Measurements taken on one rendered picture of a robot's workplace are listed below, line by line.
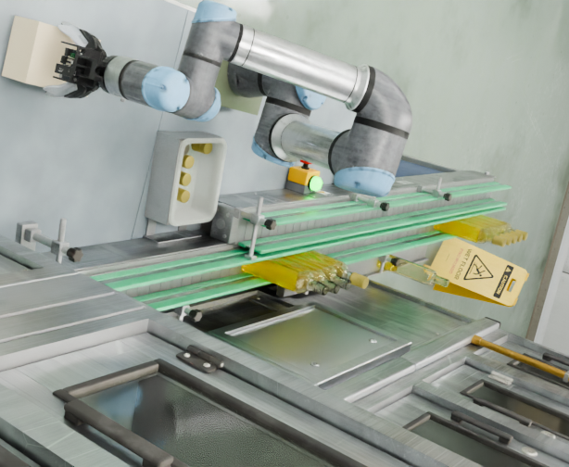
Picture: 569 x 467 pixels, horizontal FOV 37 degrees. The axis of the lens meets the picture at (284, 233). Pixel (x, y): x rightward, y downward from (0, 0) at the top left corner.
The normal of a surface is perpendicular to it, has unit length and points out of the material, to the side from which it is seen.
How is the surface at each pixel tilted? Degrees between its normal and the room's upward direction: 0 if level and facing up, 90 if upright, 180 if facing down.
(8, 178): 0
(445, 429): 90
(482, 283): 75
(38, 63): 0
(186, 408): 90
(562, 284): 90
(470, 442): 90
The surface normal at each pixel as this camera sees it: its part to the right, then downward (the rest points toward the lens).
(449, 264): -0.21, -0.34
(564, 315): -0.59, 0.10
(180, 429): 0.18, -0.95
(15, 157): 0.79, 0.29
